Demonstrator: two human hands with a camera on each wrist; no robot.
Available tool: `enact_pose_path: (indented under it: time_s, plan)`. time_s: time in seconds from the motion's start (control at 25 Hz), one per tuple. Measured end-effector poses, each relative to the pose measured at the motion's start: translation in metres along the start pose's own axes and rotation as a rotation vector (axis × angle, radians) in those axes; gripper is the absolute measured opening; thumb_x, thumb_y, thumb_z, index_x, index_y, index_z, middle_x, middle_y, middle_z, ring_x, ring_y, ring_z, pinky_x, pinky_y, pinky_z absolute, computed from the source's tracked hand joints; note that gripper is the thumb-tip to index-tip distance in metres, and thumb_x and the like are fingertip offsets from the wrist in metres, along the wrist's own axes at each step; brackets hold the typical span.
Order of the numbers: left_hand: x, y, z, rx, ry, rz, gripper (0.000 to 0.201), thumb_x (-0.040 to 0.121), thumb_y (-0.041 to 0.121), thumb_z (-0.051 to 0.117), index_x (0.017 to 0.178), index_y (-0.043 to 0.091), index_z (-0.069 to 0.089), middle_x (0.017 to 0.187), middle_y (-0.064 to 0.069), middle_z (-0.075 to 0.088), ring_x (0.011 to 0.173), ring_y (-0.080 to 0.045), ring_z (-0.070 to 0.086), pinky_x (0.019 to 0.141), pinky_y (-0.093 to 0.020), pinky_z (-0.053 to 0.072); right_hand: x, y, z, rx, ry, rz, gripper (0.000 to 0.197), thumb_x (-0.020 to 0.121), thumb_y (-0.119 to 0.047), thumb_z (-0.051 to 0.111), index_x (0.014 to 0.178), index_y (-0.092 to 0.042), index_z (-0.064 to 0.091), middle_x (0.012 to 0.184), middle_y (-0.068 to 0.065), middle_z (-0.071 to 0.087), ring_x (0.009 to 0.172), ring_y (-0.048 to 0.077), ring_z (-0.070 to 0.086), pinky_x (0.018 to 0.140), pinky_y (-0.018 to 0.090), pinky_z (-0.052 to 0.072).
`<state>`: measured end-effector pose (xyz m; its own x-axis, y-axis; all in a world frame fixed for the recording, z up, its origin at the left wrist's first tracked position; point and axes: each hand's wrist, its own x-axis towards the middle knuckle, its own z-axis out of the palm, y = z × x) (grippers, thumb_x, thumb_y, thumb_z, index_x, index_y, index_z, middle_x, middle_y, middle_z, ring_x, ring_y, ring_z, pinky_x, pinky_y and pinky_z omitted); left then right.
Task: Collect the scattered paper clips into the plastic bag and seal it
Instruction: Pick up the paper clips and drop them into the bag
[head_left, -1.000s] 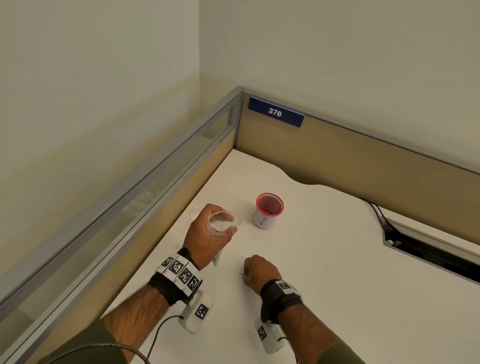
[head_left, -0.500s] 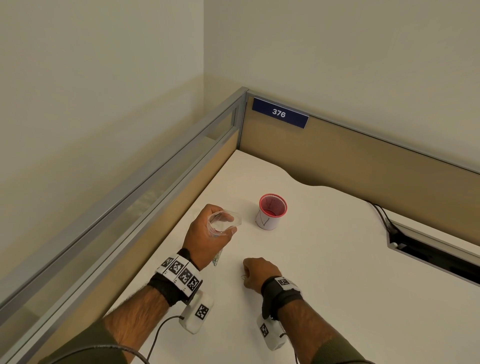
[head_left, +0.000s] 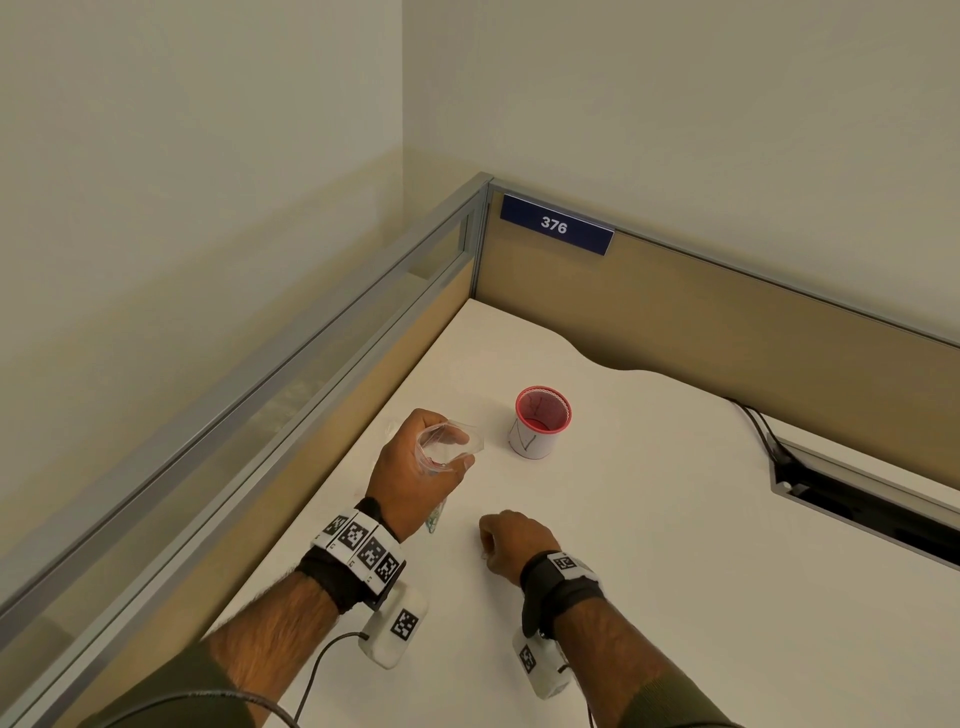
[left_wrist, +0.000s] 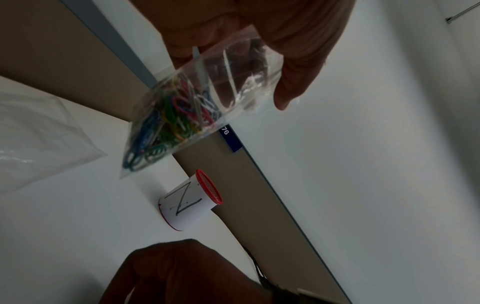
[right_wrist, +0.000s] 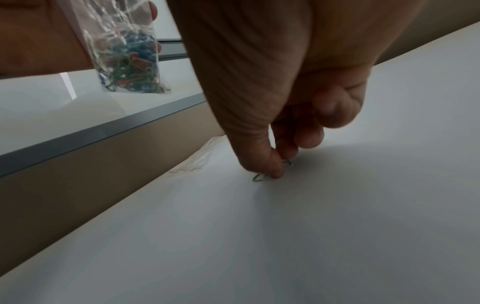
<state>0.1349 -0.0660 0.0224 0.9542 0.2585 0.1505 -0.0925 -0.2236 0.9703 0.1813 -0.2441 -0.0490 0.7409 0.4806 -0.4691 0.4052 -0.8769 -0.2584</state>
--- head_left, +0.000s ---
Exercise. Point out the white paper cup red rim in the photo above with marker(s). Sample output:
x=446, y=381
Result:
x=540, y=424

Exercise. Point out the black wristband with marker tags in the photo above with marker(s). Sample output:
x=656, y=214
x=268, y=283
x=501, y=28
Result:
x=352, y=551

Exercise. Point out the blue number sign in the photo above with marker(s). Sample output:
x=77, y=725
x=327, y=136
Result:
x=555, y=225

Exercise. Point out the person's right hand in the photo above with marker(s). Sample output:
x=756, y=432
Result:
x=517, y=544

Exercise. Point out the white marker cube on wrist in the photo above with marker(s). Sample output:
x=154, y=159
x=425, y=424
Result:
x=394, y=626

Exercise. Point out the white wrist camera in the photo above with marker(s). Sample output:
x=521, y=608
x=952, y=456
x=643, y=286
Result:
x=540, y=664

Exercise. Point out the person's left forearm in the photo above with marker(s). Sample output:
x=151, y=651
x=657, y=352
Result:
x=270, y=634

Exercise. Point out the bundle of colourful paper clips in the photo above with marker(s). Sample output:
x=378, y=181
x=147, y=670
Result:
x=435, y=519

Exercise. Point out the person's right forearm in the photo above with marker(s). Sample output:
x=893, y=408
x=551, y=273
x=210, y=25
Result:
x=611, y=652

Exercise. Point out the beige desk partition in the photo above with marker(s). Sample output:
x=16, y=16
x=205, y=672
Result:
x=697, y=311

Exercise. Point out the olive green shirt sleeve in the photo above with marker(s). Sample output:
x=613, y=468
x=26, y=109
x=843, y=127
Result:
x=172, y=694
x=675, y=705

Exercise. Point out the person's left hand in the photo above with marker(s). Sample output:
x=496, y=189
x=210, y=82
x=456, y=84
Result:
x=397, y=480

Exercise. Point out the glass topped desk partition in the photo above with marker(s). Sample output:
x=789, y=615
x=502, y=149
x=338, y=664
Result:
x=375, y=360

